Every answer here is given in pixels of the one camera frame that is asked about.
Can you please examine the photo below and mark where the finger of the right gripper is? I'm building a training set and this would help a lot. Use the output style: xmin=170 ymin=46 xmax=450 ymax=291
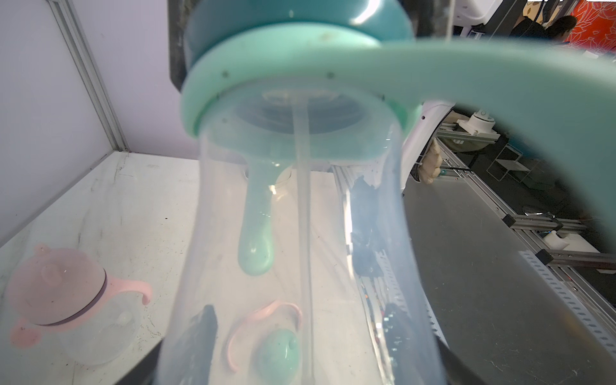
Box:
xmin=167 ymin=0 xmax=200 ymax=91

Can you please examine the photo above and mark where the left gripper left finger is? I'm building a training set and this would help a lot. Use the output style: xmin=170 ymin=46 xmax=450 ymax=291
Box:
xmin=117 ymin=305 xmax=218 ymax=384

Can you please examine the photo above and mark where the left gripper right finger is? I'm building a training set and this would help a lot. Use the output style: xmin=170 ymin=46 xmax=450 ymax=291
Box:
xmin=383 ymin=303 xmax=485 ymax=384

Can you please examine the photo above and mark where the teal bottle cap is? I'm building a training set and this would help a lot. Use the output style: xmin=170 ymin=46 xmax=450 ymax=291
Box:
xmin=255 ymin=329 xmax=301 ymax=384

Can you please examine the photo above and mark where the purple nipple collar back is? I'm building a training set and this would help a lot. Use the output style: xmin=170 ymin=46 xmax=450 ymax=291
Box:
xmin=39 ymin=271 xmax=110 ymax=327

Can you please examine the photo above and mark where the clear baby bottle front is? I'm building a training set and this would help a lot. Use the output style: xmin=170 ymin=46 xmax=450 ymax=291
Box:
xmin=164 ymin=80 xmax=433 ymax=384

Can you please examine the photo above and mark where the pink bottle handle ring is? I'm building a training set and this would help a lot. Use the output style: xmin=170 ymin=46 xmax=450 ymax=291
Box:
xmin=9 ymin=276 xmax=153 ymax=350

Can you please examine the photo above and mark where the teal bottle handle ring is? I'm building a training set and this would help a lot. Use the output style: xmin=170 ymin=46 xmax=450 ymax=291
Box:
xmin=180 ymin=21 xmax=616 ymax=278

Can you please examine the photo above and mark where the teal nipple collar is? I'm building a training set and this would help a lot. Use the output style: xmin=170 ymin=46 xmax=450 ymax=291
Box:
xmin=170 ymin=0 xmax=414 ymax=69

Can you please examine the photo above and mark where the pink handle ring centre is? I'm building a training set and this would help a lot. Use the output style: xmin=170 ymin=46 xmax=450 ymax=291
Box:
xmin=223 ymin=300 xmax=304 ymax=374

